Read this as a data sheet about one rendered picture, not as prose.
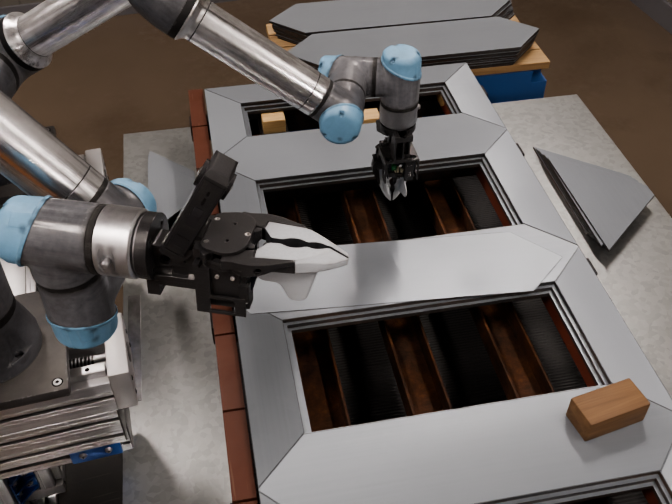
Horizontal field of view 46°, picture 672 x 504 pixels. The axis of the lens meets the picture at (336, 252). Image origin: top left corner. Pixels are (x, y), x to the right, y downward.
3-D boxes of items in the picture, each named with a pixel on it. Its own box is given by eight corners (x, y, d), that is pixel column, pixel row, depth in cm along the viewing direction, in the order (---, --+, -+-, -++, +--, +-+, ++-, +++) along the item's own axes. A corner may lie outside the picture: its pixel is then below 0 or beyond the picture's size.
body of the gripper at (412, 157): (382, 186, 163) (385, 137, 154) (373, 161, 169) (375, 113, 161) (419, 182, 164) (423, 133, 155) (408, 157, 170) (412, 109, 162)
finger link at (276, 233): (350, 276, 85) (266, 266, 86) (353, 231, 82) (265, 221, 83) (346, 295, 83) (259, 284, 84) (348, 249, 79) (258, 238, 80)
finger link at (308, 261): (346, 295, 83) (259, 284, 84) (348, 249, 79) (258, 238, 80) (341, 314, 80) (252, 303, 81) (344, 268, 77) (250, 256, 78)
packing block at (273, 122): (283, 121, 216) (282, 109, 213) (286, 132, 212) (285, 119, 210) (261, 124, 215) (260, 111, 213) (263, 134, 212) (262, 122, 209)
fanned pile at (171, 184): (192, 147, 224) (191, 135, 221) (202, 239, 196) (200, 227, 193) (148, 152, 222) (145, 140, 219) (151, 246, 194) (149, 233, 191)
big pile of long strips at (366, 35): (503, 2, 265) (506, -16, 260) (549, 62, 236) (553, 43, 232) (266, 23, 254) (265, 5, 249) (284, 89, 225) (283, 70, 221)
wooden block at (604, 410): (622, 394, 141) (629, 376, 138) (643, 420, 137) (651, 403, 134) (564, 414, 138) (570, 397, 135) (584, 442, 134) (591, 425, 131)
